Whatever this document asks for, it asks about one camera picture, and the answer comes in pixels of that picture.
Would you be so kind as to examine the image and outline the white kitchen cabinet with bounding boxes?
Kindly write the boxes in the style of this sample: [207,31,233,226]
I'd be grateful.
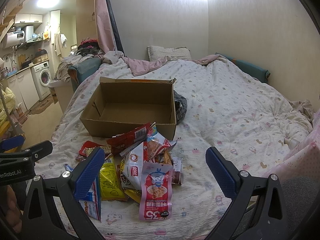
[7,68,40,112]

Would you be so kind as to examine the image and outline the white red chip bag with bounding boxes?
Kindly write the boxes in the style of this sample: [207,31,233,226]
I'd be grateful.
[120,141,148,191]

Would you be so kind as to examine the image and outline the left hand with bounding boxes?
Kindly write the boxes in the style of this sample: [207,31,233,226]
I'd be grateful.
[5,185,22,233]

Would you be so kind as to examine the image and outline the white patterned duvet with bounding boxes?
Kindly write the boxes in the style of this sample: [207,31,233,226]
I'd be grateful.
[35,57,313,240]

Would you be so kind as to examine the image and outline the teal bed bolster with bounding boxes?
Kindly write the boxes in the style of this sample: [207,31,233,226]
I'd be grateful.
[215,53,271,83]

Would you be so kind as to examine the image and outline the teal chair with clothes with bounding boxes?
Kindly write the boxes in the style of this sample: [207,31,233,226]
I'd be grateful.
[68,57,102,92]

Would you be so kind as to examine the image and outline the checkered wafer packet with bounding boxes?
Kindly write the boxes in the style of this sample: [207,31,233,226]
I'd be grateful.
[84,145,111,157]

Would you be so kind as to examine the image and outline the red snack pouch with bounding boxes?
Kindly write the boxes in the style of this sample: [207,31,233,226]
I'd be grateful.
[76,141,103,162]

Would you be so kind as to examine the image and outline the brown chocolate bar packet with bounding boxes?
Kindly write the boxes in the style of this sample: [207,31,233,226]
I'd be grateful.
[172,157,182,185]

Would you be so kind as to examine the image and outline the dark striped garment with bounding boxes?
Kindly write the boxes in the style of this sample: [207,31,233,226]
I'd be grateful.
[174,91,188,124]

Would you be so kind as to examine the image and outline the pink blanket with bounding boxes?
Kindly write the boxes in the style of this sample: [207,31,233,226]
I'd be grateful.
[102,51,228,76]

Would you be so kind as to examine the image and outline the white water heater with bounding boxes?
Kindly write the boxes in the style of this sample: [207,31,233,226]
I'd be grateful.
[2,30,24,49]

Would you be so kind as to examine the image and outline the open brown cardboard box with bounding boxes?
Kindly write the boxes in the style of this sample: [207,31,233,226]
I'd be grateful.
[80,77,177,140]

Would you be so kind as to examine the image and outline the pink rabbit snack packet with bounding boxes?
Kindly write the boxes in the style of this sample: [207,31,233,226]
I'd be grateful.
[139,162,173,222]

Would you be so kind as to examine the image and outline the large red snack bag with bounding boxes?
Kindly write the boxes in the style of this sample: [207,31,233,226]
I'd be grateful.
[107,122,151,155]

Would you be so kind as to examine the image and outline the white washing machine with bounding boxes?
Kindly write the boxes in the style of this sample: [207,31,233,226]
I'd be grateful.
[31,61,52,101]

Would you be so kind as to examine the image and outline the colourful duck snack bag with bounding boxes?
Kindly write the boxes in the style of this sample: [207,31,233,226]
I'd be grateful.
[144,122,177,161]

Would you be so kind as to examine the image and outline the yellow snack bag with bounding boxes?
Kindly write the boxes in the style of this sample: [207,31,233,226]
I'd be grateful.
[99,155,127,201]

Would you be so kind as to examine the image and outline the blue white snack bag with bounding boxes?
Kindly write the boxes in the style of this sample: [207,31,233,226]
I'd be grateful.
[73,176,101,221]

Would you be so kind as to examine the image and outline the grey pillow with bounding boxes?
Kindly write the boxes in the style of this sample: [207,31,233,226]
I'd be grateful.
[147,46,191,61]

